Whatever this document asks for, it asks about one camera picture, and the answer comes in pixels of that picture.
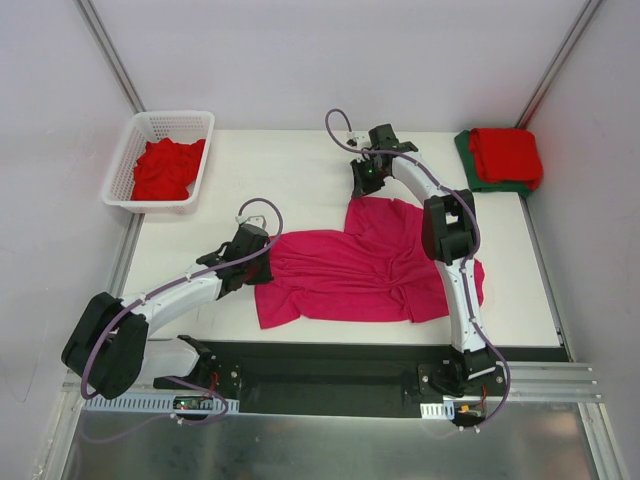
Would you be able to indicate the aluminium frame rail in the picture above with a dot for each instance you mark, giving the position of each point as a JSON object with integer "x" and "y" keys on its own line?
{"x": 555, "y": 382}

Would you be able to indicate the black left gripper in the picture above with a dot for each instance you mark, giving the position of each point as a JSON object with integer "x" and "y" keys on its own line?
{"x": 261, "y": 267}

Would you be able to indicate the folded red t shirt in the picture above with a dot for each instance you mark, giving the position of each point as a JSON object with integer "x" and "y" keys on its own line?
{"x": 506, "y": 154}

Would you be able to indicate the folded green t shirt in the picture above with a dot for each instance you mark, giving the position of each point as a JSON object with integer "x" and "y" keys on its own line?
{"x": 475, "y": 184}

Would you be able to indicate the crumpled red t shirt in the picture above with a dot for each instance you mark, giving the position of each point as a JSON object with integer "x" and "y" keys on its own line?
{"x": 165, "y": 170}

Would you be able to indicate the right white slotted cable duct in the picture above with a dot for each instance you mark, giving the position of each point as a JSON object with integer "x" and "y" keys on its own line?
{"x": 438, "y": 411}

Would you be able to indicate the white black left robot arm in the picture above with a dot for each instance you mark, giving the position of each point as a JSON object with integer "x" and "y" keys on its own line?
{"x": 111, "y": 346}

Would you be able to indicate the white plastic laundry basket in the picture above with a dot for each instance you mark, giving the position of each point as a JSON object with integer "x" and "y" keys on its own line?
{"x": 180, "y": 126}

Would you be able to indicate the pink t shirt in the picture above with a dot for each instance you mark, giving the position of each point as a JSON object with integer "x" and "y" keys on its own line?
{"x": 374, "y": 270}

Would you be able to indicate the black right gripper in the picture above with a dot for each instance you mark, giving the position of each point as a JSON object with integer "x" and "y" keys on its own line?
{"x": 364, "y": 181}

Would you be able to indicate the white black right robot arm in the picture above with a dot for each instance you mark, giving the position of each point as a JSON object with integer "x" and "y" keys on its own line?
{"x": 450, "y": 238}

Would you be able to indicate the left white slotted cable duct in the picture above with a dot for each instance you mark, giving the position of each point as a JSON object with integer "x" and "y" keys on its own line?
{"x": 162, "y": 403}

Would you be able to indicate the white slotted cable duct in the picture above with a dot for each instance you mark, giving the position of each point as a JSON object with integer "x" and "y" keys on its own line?
{"x": 438, "y": 411}
{"x": 162, "y": 403}

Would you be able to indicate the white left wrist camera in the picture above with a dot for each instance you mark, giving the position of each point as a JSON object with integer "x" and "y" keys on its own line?
{"x": 255, "y": 220}

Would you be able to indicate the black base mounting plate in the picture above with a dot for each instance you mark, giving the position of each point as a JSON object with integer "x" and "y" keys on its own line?
{"x": 384, "y": 381}

